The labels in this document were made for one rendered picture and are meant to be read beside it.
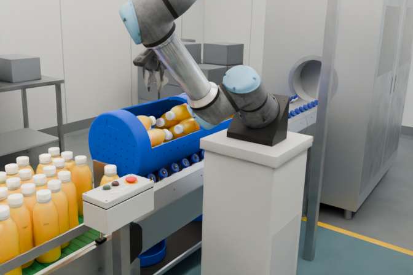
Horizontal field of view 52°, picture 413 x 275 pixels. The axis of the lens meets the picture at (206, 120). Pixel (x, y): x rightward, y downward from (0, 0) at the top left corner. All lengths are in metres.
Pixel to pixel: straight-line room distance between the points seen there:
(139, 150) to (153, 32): 0.51
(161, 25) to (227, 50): 4.17
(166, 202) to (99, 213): 0.58
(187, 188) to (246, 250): 0.41
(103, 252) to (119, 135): 0.44
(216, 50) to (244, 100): 4.05
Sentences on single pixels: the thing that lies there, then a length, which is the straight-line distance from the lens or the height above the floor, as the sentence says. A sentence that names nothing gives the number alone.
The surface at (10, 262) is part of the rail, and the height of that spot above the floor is 0.97.
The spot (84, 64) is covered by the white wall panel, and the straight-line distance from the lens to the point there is 5.79.
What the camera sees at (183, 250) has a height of 0.15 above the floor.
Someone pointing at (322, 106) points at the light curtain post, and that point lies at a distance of 2.70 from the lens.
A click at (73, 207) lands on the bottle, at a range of 1.45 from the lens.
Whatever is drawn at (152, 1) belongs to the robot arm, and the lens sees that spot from 1.22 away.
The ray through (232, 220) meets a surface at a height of 0.86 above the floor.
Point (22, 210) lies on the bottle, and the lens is 1.30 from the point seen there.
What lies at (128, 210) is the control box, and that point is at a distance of 1.30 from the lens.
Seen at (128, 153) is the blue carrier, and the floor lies 1.09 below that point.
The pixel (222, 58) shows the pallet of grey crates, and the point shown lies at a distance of 5.44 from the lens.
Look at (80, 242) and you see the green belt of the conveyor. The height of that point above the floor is 0.90.
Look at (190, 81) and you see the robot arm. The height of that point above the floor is 1.40.
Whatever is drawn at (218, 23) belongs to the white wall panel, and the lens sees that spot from 7.44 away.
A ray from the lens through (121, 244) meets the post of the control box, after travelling 1.38.
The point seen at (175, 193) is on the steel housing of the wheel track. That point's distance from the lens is 1.84.
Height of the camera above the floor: 1.62
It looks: 15 degrees down
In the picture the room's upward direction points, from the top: 2 degrees clockwise
